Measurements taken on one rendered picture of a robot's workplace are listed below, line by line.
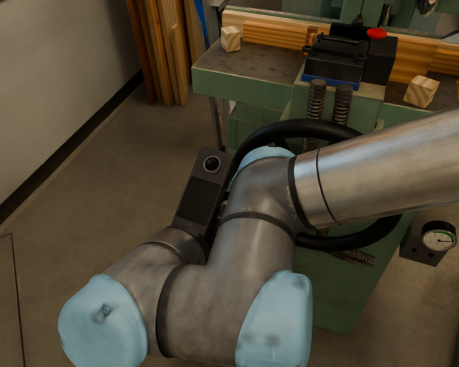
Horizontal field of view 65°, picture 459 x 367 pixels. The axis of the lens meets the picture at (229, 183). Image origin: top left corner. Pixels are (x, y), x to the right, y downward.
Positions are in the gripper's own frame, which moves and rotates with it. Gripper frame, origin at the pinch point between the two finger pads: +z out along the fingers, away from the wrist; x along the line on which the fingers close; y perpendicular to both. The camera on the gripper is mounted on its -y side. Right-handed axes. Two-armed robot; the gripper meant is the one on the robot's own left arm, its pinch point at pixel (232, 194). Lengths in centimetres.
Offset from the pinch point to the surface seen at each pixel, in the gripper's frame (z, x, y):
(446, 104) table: 19.7, 30.3, -20.1
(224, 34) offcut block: 24.0, -14.2, -25.7
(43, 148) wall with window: 81, -115, 32
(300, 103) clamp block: 7.3, 6.6, -15.9
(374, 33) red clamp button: 9.4, 14.9, -28.3
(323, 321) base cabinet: 58, 26, 56
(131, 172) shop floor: 101, -78, 39
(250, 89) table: 18.2, -4.8, -15.9
